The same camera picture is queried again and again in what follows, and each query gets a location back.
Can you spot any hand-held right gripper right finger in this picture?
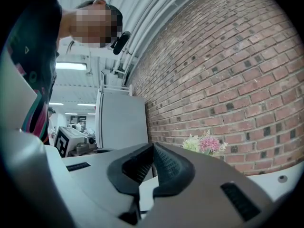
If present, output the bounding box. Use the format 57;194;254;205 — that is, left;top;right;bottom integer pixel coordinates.
139;142;274;228

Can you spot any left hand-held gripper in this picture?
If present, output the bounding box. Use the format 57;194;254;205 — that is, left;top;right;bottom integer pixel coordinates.
54;126;98;158

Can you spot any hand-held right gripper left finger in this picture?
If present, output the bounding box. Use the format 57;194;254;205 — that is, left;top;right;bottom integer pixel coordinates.
45;142;155;228

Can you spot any pink and white flower bouquet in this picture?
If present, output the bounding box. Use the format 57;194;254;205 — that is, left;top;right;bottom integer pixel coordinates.
182;129;228;157

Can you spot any white refrigerator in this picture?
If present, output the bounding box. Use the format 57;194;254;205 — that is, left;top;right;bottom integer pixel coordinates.
95;89;149;151

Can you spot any large rectangular ceiling light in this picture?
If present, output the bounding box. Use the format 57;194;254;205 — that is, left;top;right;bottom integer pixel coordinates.
55;61;87;71

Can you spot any person's dark patterned shirt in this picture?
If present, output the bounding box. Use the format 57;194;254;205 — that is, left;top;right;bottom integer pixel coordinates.
6;0;63;145

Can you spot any person's head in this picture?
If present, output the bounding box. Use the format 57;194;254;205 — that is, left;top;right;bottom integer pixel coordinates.
58;0;124;49

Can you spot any bundle of white ceiling pipes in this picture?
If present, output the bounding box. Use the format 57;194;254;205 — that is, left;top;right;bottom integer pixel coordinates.
113;0;211;74

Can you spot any white wire rack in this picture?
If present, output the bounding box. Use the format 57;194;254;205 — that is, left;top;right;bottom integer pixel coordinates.
99;82;133;96

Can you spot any black head-worn camera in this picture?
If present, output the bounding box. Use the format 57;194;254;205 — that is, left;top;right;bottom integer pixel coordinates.
110;30;132;56

